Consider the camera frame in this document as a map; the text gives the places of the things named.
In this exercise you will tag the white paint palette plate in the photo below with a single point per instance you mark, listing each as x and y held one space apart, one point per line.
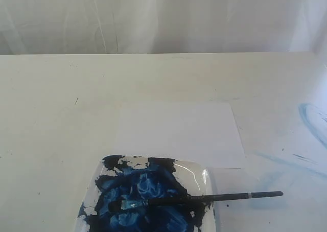
120 177

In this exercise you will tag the white backdrop curtain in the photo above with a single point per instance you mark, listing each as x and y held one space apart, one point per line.
161 26

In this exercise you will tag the white paper sheet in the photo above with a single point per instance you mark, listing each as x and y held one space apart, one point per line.
204 133

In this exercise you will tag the black paintbrush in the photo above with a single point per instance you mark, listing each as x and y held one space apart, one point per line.
123 205

